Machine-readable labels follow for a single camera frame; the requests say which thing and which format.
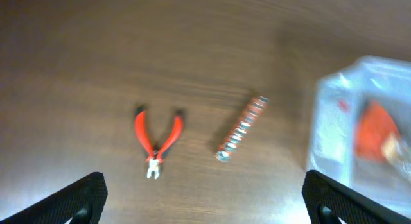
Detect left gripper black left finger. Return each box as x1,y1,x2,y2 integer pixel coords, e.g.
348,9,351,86
1,172,108,224

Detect orange scraper wooden handle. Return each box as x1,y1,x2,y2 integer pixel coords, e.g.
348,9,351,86
354,101,402,164

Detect red handled pliers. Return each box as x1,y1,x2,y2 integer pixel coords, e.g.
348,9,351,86
134,105,186,180

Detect clear plastic container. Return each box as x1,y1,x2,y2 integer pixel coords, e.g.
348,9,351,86
307,56,410,217

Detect orange socket rail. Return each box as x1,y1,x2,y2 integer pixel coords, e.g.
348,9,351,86
216,95,268,162

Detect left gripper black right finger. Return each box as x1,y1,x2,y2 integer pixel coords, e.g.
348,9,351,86
302,170,410,224

